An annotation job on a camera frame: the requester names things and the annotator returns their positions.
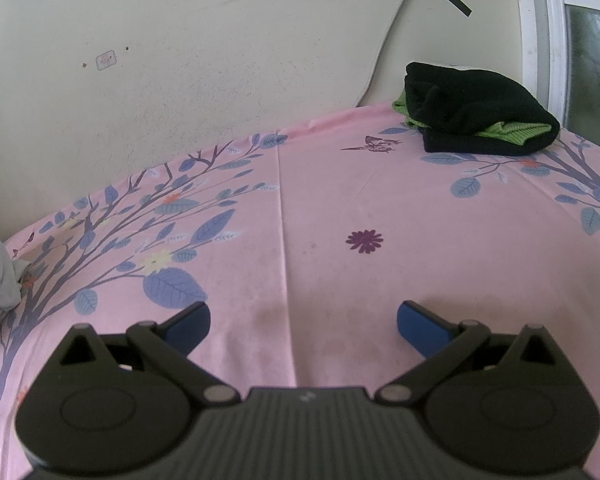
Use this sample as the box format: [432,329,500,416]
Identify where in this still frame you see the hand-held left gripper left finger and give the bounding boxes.
[55,301,241,407]

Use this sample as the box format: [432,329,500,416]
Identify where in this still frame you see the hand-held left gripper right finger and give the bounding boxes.
[375,300,563,407]

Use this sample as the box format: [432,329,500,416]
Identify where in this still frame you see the green knitted sweater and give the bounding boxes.
[391,92,551,146]

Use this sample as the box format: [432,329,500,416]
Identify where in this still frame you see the black sweater with white stripes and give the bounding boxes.
[404,62,561,157]

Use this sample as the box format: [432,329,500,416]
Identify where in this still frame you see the pink floral bedsheet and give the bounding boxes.
[0,100,600,480]

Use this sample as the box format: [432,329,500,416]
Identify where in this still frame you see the white cable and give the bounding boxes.
[355,0,417,108]

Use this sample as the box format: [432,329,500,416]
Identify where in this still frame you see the white window frame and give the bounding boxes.
[512,0,600,133]

